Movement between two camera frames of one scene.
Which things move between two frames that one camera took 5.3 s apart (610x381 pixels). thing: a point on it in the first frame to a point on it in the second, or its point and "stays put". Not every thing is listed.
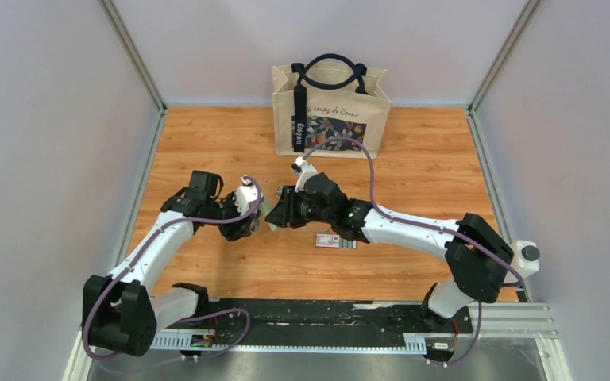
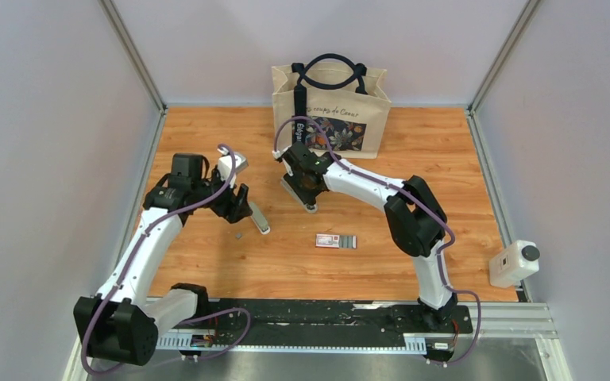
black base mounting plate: [299, 316] stays put
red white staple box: [326, 240] stays put
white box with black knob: [526, 259] stays put
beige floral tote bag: [327, 97] stays put
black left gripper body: [231, 231] to [224, 207]
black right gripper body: [298, 209] to [300, 172]
